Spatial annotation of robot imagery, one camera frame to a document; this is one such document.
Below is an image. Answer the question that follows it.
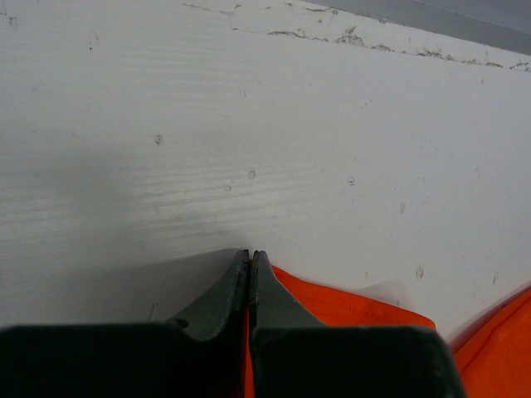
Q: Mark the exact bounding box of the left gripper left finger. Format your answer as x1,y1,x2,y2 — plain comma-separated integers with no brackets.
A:
1,250,250,397

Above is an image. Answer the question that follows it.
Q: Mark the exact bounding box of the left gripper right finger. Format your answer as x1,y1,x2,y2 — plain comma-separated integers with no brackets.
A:
249,251,466,397

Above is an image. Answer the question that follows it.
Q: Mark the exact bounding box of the orange t shirt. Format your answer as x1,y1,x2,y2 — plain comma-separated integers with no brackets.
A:
245,265,530,397

